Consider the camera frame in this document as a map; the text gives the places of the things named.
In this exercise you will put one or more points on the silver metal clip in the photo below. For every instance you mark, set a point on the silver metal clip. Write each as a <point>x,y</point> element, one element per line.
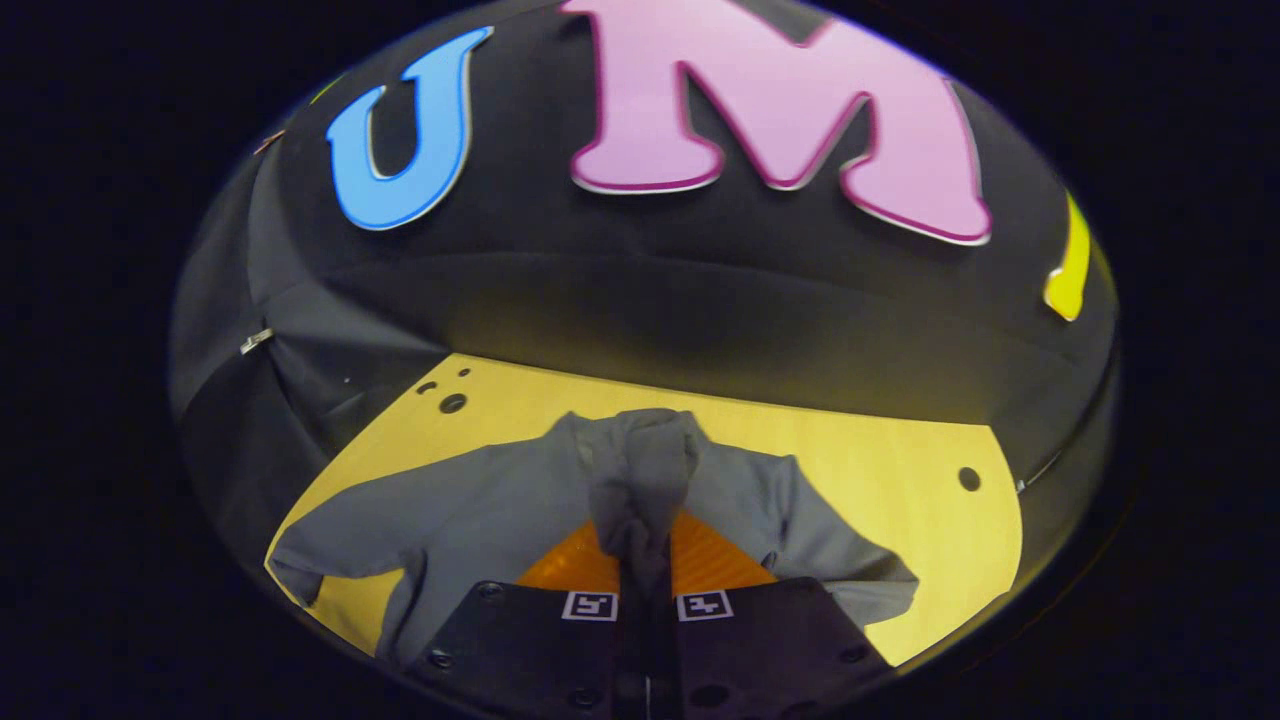
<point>1040,468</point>
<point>257,340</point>

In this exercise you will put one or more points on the black backdrop cloth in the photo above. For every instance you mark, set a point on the black backdrop cloth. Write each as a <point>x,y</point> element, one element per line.
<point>650,290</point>

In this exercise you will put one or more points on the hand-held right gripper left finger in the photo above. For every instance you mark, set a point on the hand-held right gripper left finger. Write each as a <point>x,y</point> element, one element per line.
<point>632,650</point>

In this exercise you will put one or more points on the dark grey shirt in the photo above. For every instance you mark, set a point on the dark grey shirt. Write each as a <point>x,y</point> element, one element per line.
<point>480,510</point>

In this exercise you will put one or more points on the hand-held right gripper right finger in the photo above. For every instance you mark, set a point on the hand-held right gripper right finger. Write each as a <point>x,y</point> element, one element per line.
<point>662,650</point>

